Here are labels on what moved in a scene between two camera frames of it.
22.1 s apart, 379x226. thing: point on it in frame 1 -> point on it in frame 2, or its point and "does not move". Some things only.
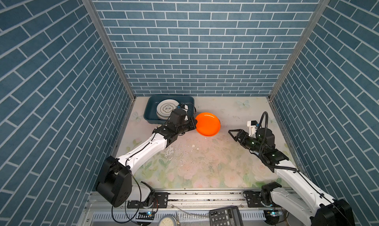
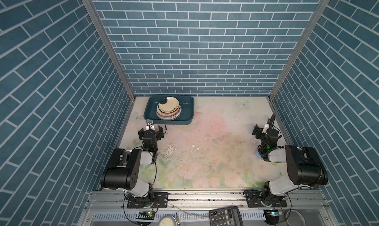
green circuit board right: (272, 217) does not move
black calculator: (225, 216) does not move
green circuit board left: (149, 215) does not move
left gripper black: (191, 125) -> (159, 134)
